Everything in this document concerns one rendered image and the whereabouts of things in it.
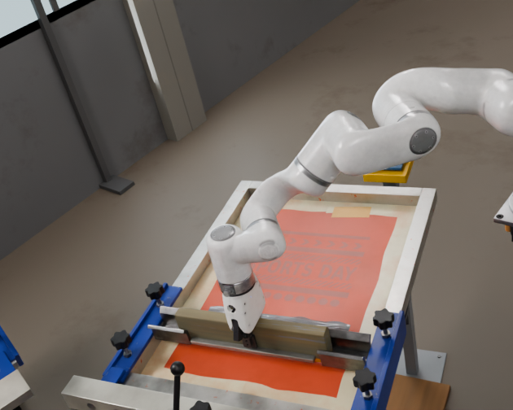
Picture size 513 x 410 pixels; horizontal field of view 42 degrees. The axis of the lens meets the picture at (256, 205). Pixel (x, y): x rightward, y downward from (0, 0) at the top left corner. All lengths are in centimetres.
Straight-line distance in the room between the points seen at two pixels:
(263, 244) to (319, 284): 41
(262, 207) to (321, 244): 46
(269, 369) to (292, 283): 27
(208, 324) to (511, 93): 78
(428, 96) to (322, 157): 23
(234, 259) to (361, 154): 33
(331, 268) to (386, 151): 58
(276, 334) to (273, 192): 31
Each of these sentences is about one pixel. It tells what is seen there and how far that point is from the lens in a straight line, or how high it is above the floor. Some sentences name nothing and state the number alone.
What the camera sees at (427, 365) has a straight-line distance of 270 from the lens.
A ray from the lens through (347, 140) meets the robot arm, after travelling 117.
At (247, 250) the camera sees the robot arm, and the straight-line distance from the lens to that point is 129.
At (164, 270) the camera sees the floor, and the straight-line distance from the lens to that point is 343.
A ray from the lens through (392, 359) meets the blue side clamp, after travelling 143.
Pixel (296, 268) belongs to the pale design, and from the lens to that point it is 172.
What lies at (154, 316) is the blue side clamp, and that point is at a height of 100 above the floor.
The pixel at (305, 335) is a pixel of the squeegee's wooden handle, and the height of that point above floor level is 105.
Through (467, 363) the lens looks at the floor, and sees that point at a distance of 272.
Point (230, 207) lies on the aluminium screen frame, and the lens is 194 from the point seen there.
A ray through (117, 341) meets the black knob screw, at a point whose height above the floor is 106.
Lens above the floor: 206
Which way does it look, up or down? 34 degrees down
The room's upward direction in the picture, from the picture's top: 15 degrees counter-clockwise
